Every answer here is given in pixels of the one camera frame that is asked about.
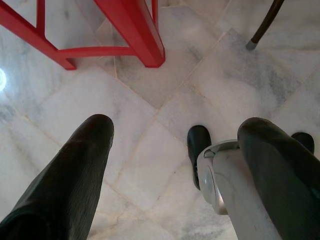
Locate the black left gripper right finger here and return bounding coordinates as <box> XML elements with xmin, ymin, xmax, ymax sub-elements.
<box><xmin>237</xmin><ymin>116</ymin><xmax>320</xmax><ymax>240</ymax></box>

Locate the black robot foot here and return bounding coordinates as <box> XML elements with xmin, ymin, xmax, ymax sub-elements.
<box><xmin>291</xmin><ymin>132</ymin><xmax>315</xmax><ymax>155</ymax></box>
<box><xmin>186</xmin><ymin>124</ymin><xmax>213</xmax><ymax>191</ymax></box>

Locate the black robot right foot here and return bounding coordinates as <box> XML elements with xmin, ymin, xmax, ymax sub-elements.
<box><xmin>291</xmin><ymin>132</ymin><xmax>315</xmax><ymax>155</ymax></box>

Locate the black robot left foot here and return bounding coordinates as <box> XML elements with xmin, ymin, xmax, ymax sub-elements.
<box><xmin>186</xmin><ymin>124</ymin><xmax>213</xmax><ymax>191</ymax></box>

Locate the red plastic stool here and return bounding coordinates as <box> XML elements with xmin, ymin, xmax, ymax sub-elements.
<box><xmin>0</xmin><ymin>0</ymin><xmax>166</xmax><ymax>71</ymax></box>

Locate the dark chair leg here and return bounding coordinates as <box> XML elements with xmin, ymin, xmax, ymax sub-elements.
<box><xmin>245</xmin><ymin>0</ymin><xmax>286</xmax><ymax>51</ymax></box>

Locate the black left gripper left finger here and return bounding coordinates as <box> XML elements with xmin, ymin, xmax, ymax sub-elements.
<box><xmin>0</xmin><ymin>113</ymin><xmax>115</xmax><ymax>240</ymax></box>

